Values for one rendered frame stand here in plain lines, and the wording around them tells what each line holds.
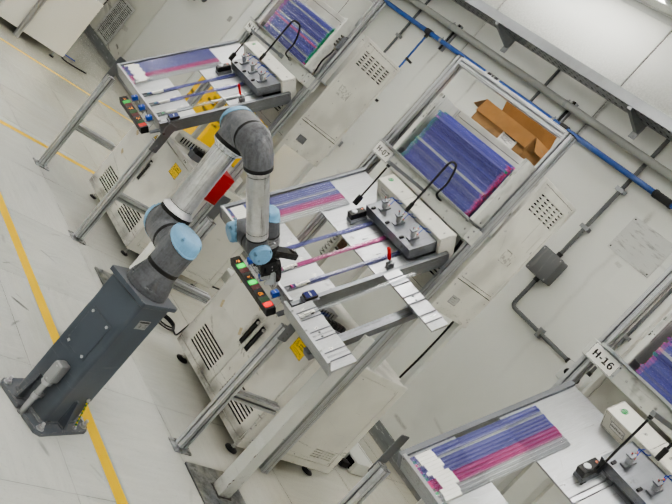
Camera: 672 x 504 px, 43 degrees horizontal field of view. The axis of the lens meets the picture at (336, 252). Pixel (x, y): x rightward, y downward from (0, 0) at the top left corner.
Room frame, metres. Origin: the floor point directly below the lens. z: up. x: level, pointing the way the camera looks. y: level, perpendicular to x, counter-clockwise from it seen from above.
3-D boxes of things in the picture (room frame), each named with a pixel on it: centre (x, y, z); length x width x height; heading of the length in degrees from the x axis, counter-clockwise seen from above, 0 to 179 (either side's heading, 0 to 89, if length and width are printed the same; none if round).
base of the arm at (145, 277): (2.61, 0.38, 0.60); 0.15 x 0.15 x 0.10
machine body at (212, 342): (3.77, -0.19, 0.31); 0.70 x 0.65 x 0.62; 47
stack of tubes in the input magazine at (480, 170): (3.64, -0.15, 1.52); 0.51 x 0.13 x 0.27; 47
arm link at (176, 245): (2.62, 0.39, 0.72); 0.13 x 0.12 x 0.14; 44
